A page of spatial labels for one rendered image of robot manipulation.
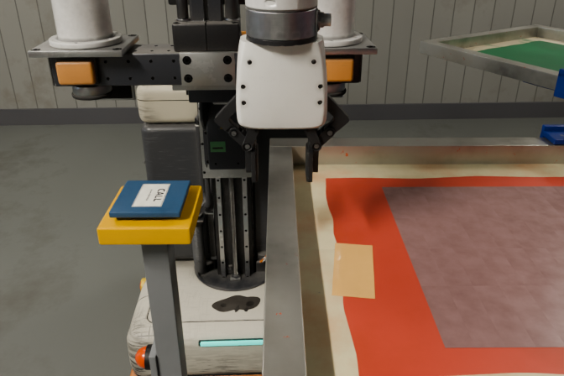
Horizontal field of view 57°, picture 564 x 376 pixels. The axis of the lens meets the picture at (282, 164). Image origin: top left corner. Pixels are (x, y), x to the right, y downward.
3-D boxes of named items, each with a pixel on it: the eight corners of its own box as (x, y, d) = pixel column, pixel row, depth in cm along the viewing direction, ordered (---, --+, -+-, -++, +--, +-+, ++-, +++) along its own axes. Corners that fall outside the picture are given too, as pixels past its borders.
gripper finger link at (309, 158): (333, 120, 61) (331, 170, 64) (305, 120, 61) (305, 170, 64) (336, 130, 58) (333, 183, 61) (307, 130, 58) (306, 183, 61)
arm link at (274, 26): (327, 0, 57) (326, 26, 58) (247, 1, 57) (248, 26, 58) (334, 12, 50) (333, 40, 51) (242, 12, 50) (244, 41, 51)
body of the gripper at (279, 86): (326, 18, 58) (323, 112, 63) (235, 18, 58) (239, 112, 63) (333, 32, 51) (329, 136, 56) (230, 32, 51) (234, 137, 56)
